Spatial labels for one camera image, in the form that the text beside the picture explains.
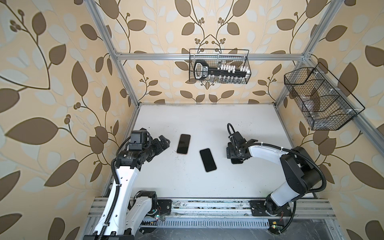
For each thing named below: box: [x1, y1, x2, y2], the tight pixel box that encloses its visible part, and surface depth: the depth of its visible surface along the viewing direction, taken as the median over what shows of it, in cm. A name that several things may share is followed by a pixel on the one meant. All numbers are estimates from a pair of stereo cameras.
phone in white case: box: [199, 148, 217, 172], surface depth 92 cm
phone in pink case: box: [176, 134, 191, 155], surface depth 98 cm
